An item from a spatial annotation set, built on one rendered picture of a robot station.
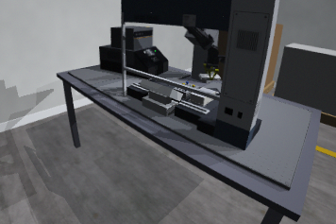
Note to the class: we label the grey perforated base plate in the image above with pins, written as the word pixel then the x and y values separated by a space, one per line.
pixel 273 154

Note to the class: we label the grey block with round holes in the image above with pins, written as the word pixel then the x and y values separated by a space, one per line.
pixel 185 94

